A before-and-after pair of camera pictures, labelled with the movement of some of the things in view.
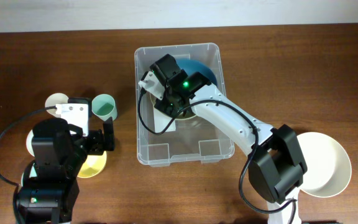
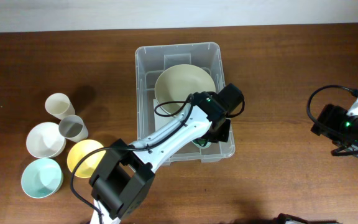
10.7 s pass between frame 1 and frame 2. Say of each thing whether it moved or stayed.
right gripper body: moved
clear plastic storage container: stayed
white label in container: stayed
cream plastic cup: stayed
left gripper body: moved
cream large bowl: moved
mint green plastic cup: moved
